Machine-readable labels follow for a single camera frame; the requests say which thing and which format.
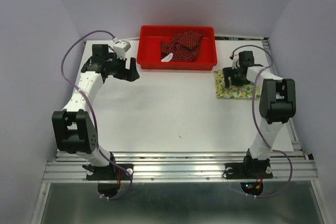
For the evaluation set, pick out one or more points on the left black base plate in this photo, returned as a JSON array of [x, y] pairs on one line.
[[123, 171]]

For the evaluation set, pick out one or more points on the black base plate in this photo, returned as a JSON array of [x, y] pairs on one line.
[[123, 171], [241, 171]]

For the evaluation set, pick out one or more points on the red plastic bin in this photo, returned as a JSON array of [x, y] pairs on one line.
[[149, 53]]

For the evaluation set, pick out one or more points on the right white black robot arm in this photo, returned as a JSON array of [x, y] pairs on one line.
[[277, 104]]

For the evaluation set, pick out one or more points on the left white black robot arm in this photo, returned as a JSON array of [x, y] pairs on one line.
[[75, 126]]

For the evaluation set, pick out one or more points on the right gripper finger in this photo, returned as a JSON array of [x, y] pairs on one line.
[[227, 73], [239, 82]]

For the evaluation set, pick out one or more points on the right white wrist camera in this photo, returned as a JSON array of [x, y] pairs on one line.
[[235, 61]]

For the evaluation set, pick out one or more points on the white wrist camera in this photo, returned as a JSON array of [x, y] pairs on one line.
[[235, 61], [120, 47]]

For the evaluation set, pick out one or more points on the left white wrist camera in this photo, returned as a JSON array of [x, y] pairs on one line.
[[120, 47]]

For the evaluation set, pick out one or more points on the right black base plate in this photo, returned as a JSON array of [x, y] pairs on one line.
[[241, 171]]

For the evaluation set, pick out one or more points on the lemon print skirt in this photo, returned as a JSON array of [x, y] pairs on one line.
[[232, 92]]

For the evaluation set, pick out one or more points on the red polka dot skirt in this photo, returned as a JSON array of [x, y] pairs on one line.
[[182, 47]]

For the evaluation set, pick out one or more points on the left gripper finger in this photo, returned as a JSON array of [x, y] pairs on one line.
[[132, 65], [131, 75]]

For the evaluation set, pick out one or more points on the aluminium mounting rail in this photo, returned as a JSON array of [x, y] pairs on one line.
[[166, 167]]

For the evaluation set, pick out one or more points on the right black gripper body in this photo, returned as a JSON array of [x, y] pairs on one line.
[[234, 72]]

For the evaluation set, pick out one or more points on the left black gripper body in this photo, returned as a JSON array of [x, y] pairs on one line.
[[117, 67]]

